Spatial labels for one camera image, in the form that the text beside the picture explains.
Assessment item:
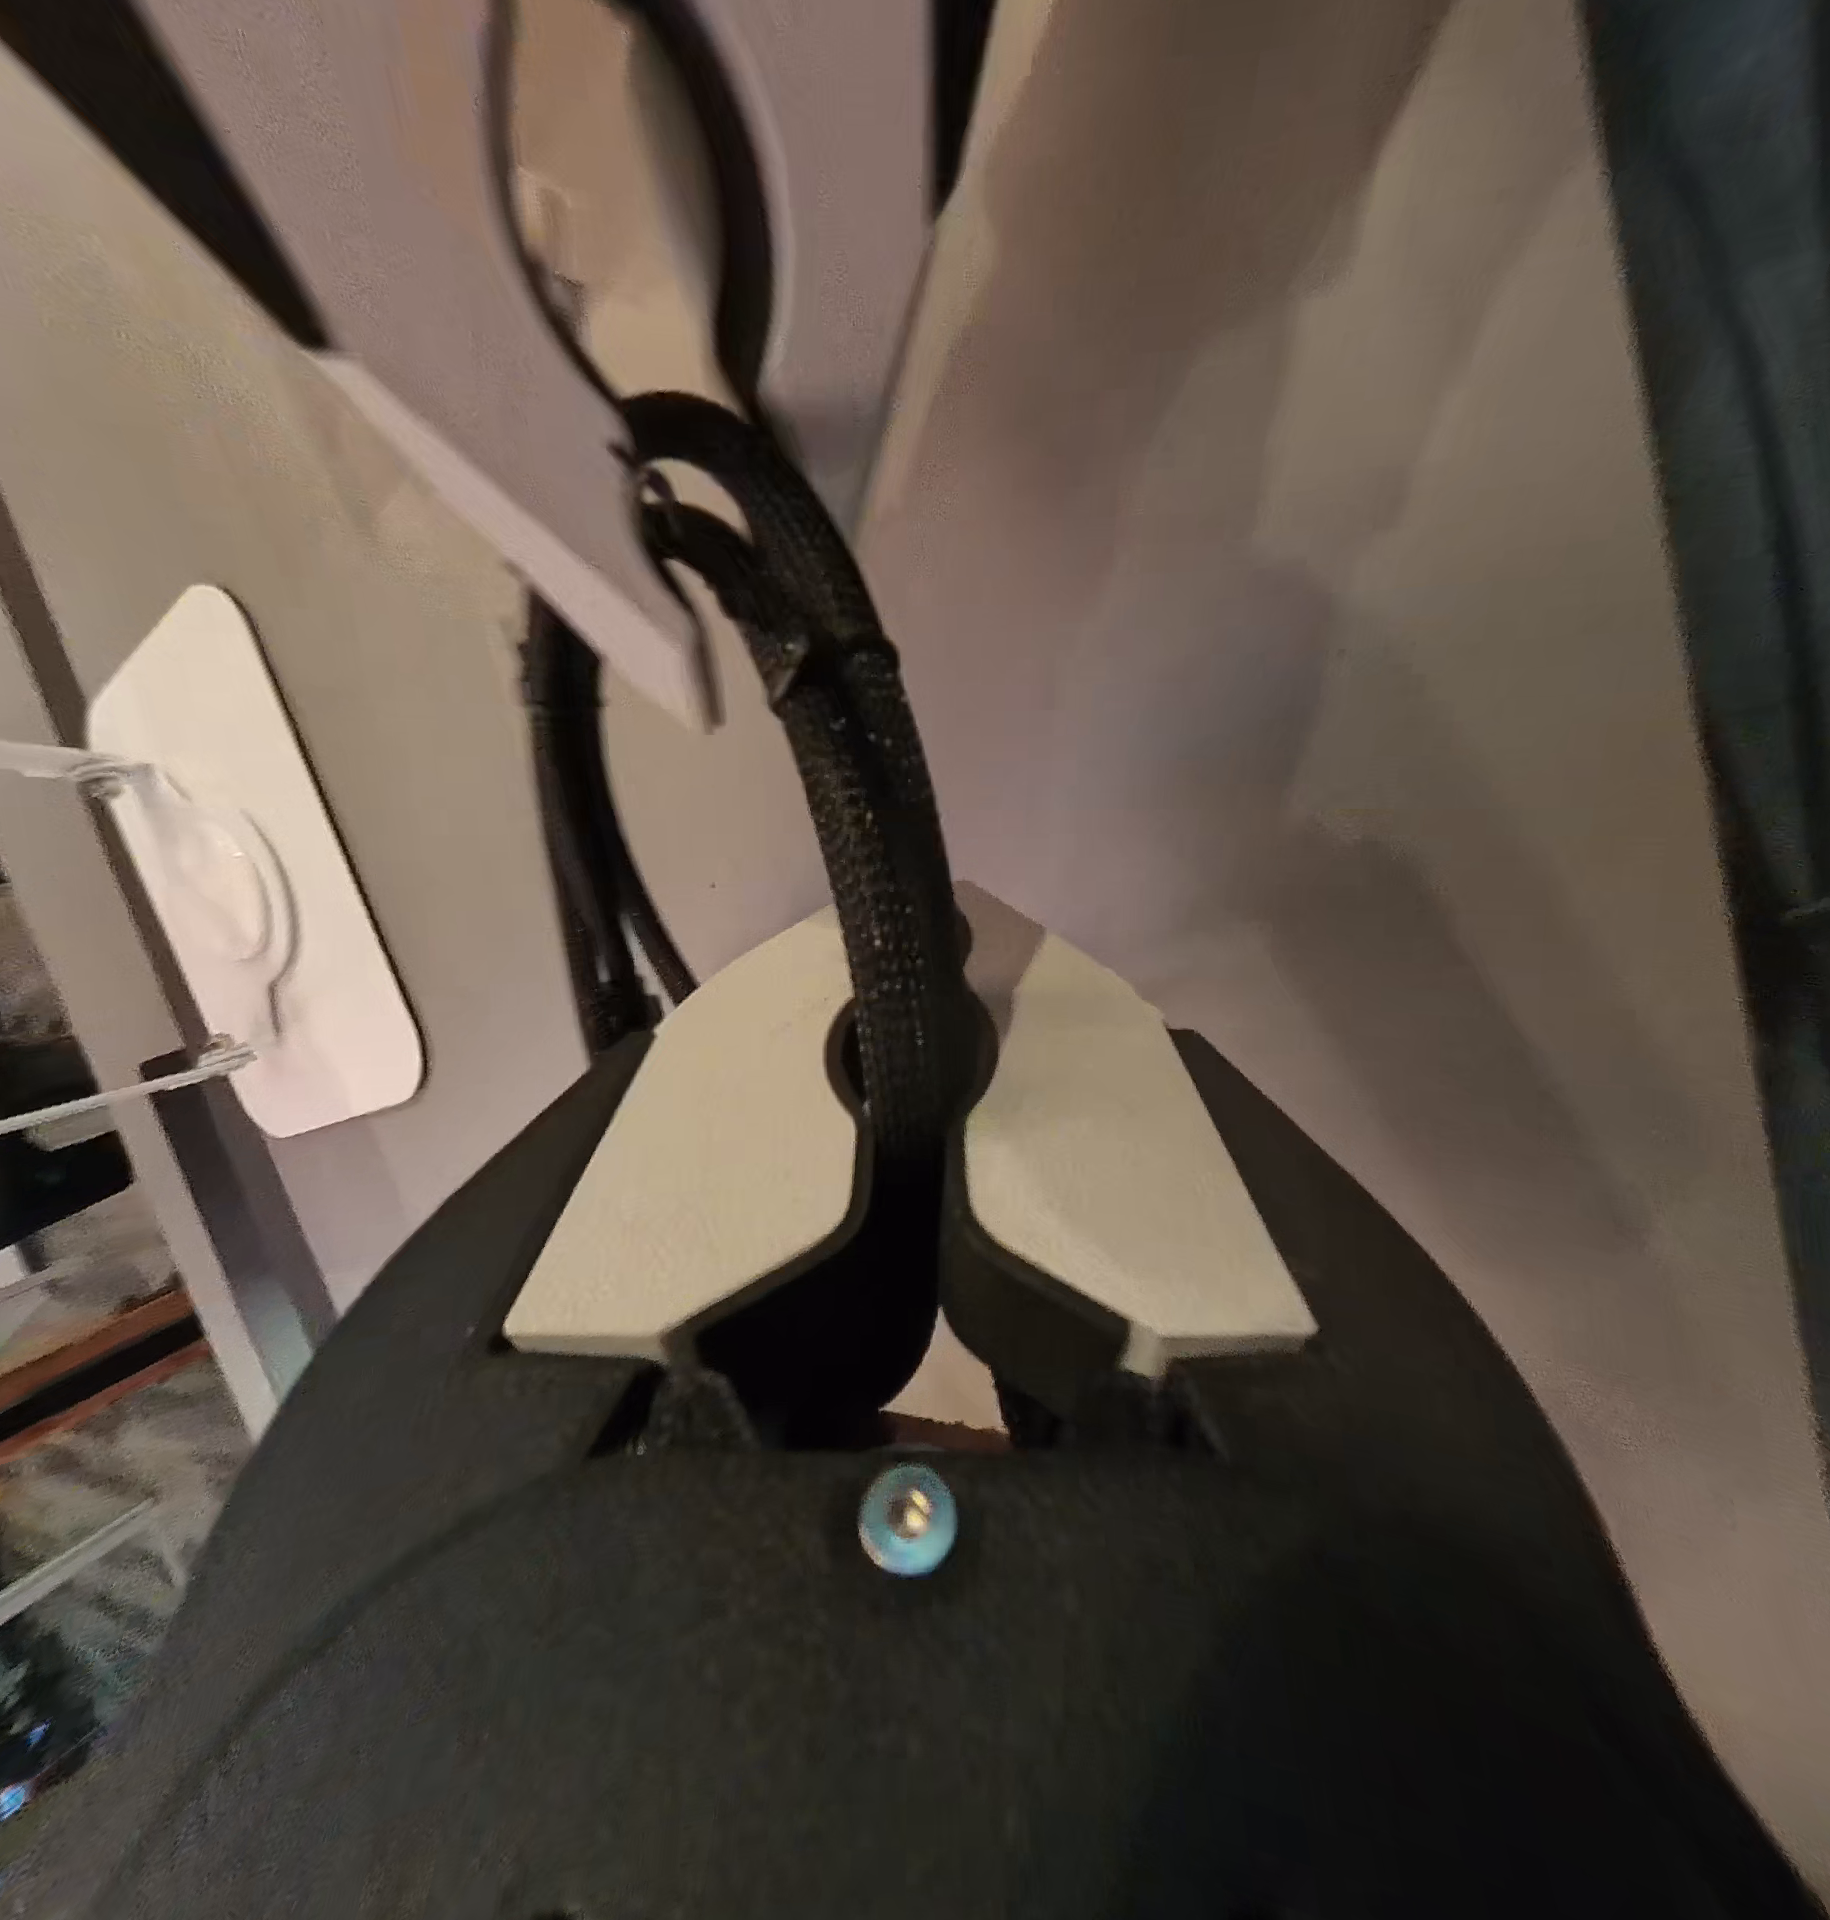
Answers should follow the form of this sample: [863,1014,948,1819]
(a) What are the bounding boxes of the black braided hdmi cable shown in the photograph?
[514,390,999,1428]

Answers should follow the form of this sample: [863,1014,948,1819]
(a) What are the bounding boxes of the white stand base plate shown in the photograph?
[90,586,428,1143]

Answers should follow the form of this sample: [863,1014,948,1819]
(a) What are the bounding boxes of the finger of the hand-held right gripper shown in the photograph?
[135,0,731,728]
[651,0,984,518]

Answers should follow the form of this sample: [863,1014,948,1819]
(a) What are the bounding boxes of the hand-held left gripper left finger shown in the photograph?
[505,916,872,1359]

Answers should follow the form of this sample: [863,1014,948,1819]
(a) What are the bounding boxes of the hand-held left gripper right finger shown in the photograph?
[945,885,1313,1382]

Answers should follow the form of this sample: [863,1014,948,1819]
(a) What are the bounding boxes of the person's leg in jeans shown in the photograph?
[1590,0,1830,1263]

